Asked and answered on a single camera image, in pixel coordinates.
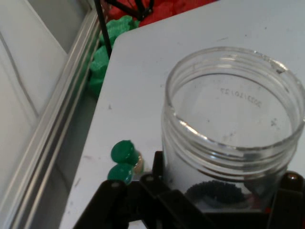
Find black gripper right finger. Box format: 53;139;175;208
265;170;305;229

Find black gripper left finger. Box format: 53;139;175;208
72;150;215;229

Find black tripod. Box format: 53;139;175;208
94;0;155;59

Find white wall cable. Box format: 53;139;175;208
0;32;40;116

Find black seeds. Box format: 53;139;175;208
185;180;245;206

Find clear plastic jar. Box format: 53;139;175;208
161;46;305;212

